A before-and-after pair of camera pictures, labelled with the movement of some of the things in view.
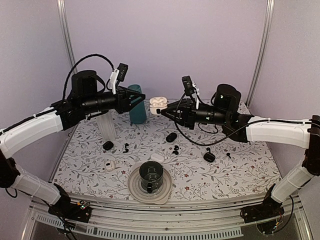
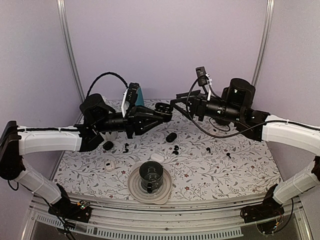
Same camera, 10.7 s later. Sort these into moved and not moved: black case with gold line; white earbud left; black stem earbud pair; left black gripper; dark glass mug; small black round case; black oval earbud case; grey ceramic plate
Moved: black case with gold line; left black gripper
Not moved: dark glass mug; black oval earbud case; black stem earbud pair; grey ceramic plate; small black round case; white earbud left
